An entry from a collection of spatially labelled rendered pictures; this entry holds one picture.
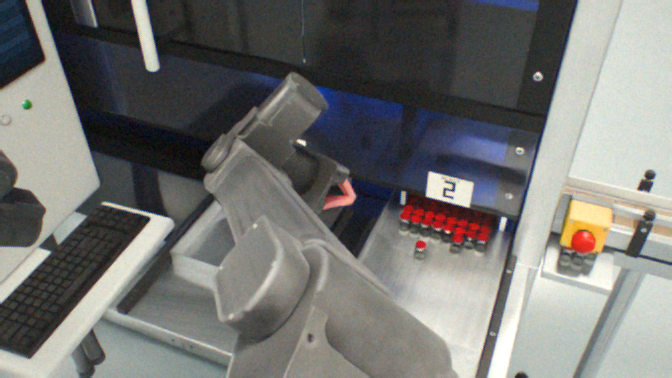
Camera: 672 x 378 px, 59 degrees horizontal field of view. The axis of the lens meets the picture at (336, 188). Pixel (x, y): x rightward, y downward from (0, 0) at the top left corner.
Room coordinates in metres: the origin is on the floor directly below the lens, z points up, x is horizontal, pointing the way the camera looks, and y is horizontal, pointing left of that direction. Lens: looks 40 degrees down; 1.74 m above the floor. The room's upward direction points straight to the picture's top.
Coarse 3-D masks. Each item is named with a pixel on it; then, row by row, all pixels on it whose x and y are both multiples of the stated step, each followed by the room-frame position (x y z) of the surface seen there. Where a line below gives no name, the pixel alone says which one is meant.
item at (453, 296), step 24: (384, 216) 0.92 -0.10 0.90; (384, 240) 0.86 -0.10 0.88; (408, 240) 0.86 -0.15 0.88; (504, 240) 0.86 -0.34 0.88; (384, 264) 0.80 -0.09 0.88; (408, 264) 0.80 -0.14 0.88; (432, 264) 0.80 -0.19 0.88; (456, 264) 0.80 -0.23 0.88; (480, 264) 0.80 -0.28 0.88; (408, 288) 0.74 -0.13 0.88; (432, 288) 0.74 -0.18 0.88; (456, 288) 0.74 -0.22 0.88; (480, 288) 0.74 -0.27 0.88; (432, 312) 0.68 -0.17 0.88; (456, 312) 0.68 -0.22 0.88; (480, 312) 0.68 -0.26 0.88; (456, 336) 0.63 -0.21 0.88; (480, 336) 0.63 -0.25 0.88
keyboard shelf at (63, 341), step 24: (144, 240) 0.94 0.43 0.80; (24, 264) 0.88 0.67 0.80; (120, 264) 0.87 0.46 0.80; (0, 288) 0.81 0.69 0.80; (96, 288) 0.80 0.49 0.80; (120, 288) 0.81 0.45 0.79; (72, 312) 0.74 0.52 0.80; (96, 312) 0.74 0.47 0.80; (72, 336) 0.69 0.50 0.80; (0, 360) 0.63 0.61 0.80; (24, 360) 0.63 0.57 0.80; (48, 360) 0.63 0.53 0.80
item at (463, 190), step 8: (432, 176) 0.87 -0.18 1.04; (440, 176) 0.87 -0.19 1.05; (432, 184) 0.87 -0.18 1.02; (440, 184) 0.87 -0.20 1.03; (448, 184) 0.86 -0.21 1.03; (456, 184) 0.86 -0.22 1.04; (464, 184) 0.85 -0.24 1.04; (472, 184) 0.85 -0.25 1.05; (432, 192) 0.87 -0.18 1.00; (440, 192) 0.87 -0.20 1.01; (448, 192) 0.86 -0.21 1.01; (456, 192) 0.85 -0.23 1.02; (464, 192) 0.85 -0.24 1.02; (448, 200) 0.86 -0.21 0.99; (456, 200) 0.85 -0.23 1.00; (464, 200) 0.85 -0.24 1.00
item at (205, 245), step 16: (336, 192) 1.02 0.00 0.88; (208, 208) 0.93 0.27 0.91; (336, 208) 0.96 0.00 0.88; (208, 224) 0.91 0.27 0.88; (224, 224) 0.91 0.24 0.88; (336, 224) 0.90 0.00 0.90; (192, 240) 0.86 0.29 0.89; (208, 240) 0.86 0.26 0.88; (224, 240) 0.86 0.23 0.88; (176, 256) 0.80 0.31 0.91; (192, 256) 0.82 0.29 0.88; (208, 256) 0.82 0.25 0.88; (224, 256) 0.82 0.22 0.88; (208, 272) 0.77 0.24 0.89
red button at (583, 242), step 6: (576, 234) 0.75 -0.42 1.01; (582, 234) 0.75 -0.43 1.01; (588, 234) 0.75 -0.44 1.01; (576, 240) 0.74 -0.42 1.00; (582, 240) 0.74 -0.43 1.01; (588, 240) 0.73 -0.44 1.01; (594, 240) 0.74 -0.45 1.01; (576, 246) 0.74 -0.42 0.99; (582, 246) 0.73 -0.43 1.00; (588, 246) 0.73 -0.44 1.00; (594, 246) 0.73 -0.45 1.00; (582, 252) 0.73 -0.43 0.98; (588, 252) 0.73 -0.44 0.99
